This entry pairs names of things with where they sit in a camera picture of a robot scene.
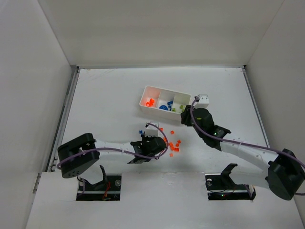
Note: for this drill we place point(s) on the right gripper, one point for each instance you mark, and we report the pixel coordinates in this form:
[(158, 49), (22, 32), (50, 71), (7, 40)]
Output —
[(186, 116)]

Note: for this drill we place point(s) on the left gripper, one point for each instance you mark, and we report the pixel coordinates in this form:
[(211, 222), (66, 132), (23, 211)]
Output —
[(161, 144)]

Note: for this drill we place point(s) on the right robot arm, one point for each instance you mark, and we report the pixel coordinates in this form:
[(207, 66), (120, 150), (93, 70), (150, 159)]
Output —
[(282, 173)]

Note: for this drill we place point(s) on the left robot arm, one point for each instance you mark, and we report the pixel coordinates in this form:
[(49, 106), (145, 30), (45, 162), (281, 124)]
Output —
[(79, 154)]

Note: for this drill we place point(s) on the white three-compartment tray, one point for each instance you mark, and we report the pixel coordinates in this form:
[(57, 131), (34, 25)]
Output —
[(163, 103)]

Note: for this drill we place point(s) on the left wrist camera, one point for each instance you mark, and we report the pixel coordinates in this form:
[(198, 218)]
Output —
[(151, 130)]

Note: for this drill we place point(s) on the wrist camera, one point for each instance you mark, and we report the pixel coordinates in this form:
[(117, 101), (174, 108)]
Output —
[(202, 101), (151, 130)]

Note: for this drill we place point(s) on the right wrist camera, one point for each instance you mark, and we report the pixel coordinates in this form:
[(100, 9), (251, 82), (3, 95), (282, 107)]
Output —
[(202, 101)]

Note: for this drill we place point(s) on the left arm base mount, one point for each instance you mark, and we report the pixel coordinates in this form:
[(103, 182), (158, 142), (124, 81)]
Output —
[(108, 189)]

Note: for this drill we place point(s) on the right aluminium table rail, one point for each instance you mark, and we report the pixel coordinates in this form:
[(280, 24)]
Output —
[(255, 105)]

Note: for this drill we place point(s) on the aluminium table rail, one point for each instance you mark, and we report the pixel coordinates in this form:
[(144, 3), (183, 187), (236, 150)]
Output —
[(63, 119), (255, 105)]

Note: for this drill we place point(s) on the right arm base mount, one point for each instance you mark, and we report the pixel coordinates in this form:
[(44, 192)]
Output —
[(220, 186)]

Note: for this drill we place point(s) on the left aluminium table rail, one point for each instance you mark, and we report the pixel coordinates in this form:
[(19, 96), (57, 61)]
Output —
[(63, 119)]

